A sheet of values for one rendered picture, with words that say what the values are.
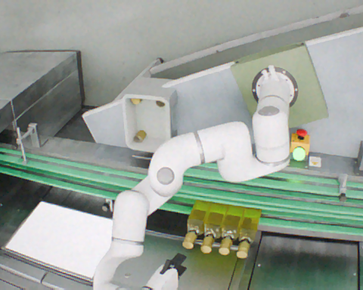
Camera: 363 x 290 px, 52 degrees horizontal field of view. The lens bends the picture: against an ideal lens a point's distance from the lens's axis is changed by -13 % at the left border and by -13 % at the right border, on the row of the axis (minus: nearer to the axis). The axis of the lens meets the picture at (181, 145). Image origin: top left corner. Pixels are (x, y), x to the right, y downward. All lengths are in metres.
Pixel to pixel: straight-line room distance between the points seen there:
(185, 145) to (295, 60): 0.48
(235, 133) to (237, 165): 0.08
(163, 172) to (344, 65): 0.72
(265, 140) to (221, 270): 0.54
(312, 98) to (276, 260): 0.59
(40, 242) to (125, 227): 0.63
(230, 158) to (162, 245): 0.56
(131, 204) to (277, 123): 0.41
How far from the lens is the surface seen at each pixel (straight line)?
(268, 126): 1.04
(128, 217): 1.01
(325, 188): 1.37
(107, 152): 1.66
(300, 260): 1.52
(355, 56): 1.37
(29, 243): 1.59
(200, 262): 1.43
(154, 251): 1.47
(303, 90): 1.33
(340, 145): 1.50
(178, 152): 0.99
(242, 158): 1.05
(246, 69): 1.32
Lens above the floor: 2.04
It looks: 54 degrees down
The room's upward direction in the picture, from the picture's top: 151 degrees counter-clockwise
